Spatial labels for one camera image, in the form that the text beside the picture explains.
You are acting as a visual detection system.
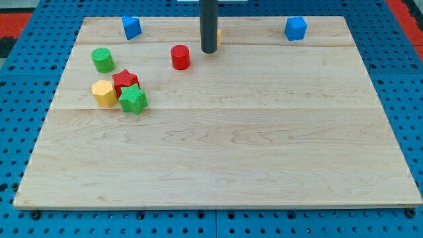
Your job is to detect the blue cube block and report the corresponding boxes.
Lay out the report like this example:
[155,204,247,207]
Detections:
[284,17,307,41]

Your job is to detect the light wooden board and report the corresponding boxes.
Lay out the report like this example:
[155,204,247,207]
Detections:
[13,16,422,210]

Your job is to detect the red cylinder block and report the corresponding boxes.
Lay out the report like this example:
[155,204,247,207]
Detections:
[171,44,190,70]

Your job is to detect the green star block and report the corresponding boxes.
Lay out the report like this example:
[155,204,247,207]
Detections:
[118,84,148,114]

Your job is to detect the yellow block behind rod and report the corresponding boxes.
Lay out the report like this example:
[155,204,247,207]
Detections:
[217,28,221,48]

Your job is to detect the red star block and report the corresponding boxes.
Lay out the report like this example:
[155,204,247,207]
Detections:
[112,69,141,98]

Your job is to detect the yellow hexagon block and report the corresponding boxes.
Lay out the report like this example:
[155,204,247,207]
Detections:
[91,80,118,107]

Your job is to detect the green cylinder block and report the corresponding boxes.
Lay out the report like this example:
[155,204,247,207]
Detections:
[91,48,115,73]

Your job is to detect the blue triangular prism block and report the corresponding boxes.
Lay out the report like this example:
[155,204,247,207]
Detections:
[122,16,142,40]

